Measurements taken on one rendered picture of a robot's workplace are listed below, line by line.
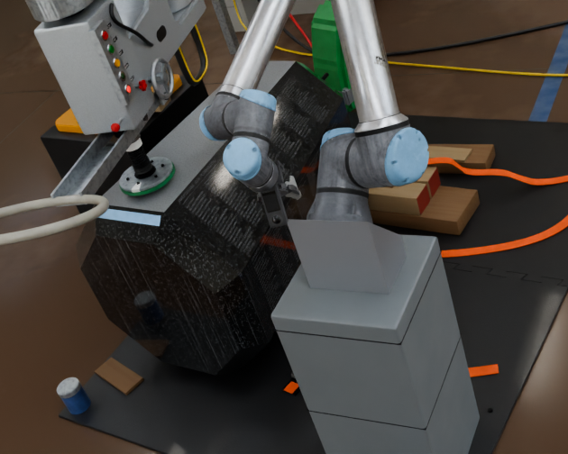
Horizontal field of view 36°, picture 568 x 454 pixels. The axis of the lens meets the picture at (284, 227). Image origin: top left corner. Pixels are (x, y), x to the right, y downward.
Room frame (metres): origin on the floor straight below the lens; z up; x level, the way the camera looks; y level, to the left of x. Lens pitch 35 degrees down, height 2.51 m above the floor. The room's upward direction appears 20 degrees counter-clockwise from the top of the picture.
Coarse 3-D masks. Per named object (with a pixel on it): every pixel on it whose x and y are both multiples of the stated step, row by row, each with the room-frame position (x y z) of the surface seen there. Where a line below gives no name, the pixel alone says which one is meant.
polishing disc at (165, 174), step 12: (132, 168) 3.01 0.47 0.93; (156, 168) 2.94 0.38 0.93; (168, 168) 2.91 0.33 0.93; (120, 180) 2.95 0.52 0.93; (132, 180) 2.92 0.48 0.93; (144, 180) 2.88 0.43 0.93; (156, 180) 2.85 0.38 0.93; (168, 180) 2.86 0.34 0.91; (132, 192) 2.86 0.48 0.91; (144, 192) 2.83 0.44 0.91
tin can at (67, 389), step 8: (64, 384) 2.88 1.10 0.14; (72, 384) 2.86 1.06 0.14; (80, 384) 2.87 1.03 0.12; (64, 392) 2.83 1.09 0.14; (72, 392) 2.82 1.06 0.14; (80, 392) 2.84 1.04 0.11; (64, 400) 2.82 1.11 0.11; (72, 400) 2.81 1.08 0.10; (80, 400) 2.82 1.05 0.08; (88, 400) 2.85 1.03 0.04; (72, 408) 2.82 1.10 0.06; (80, 408) 2.82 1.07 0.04
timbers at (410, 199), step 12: (432, 168) 3.38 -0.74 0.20; (420, 180) 3.32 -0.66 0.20; (432, 180) 3.33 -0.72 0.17; (372, 192) 3.37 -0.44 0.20; (384, 192) 3.33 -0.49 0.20; (396, 192) 3.30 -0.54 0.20; (408, 192) 3.27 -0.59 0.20; (420, 192) 3.24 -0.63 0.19; (432, 192) 3.31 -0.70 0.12; (372, 204) 3.36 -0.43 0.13; (384, 204) 3.32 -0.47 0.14; (396, 204) 3.28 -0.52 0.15; (408, 204) 3.23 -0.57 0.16; (420, 204) 3.22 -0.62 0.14
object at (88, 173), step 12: (156, 96) 3.08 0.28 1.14; (156, 108) 3.05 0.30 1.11; (144, 120) 2.94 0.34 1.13; (108, 132) 2.93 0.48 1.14; (132, 132) 2.86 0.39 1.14; (96, 144) 2.85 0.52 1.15; (120, 144) 2.78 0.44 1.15; (84, 156) 2.77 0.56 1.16; (96, 156) 2.82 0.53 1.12; (108, 156) 2.70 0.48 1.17; (120, 156) 2.75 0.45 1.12; (72, 168) 2.69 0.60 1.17; (84, 168) 2.74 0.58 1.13; (96, 168) 2.63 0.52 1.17; (108, 168) 2.67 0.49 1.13; (72, 180) 2.66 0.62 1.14; (84, 180) 2.67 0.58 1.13; (96, 180) 2.59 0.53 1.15; (60, 192) 2.59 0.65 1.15; (72, 192) 2.61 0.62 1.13; (84, 192) 2.52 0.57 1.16; (72, 204) 2.53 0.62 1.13
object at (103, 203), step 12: (24, 204) 2.56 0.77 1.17; (36, 204) 2.56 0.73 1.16; (48, 204) 2.55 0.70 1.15; (60, 204) 2.55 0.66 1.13; (108, 204) 2.34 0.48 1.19; (0, 216) 2.53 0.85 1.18; (84, 216) 2.21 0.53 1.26; (96, 216) 2.24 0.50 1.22; (36, 228) 2.14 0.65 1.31; (48, 228) 2.14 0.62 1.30; (60, 228) 2.15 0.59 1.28; (0, 240) 2.13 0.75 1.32; (12, 240) 2.12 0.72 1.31; (24, 240) 2.13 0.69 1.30
